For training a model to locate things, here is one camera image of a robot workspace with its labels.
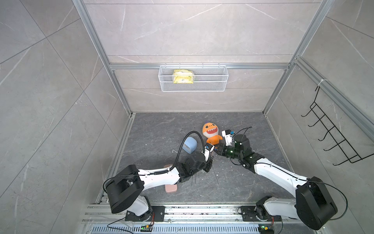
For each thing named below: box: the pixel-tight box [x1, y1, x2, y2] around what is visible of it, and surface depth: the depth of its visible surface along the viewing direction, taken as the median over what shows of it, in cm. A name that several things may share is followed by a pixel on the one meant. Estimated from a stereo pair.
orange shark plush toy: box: [202, 120, 223, 146], surface depth 100 cm
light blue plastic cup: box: [182, 136, 198, 155], surface depth 92 cm
